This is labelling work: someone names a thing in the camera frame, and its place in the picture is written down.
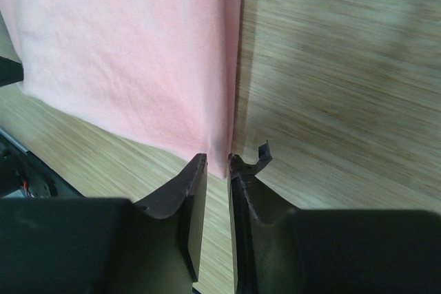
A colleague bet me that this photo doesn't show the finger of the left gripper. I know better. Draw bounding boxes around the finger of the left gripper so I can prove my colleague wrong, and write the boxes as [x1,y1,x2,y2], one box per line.
[0,56,23,87]

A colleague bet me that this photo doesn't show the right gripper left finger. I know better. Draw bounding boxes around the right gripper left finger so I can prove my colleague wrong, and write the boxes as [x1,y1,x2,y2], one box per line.
[1,154,207,293]

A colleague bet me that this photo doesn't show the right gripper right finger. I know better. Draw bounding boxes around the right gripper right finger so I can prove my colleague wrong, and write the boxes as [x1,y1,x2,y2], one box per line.
[228,145,440,293]

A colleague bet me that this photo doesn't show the salmon pink t shirt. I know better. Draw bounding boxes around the salmon pink t shirt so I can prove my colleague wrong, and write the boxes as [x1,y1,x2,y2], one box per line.
[1,0,241,178]

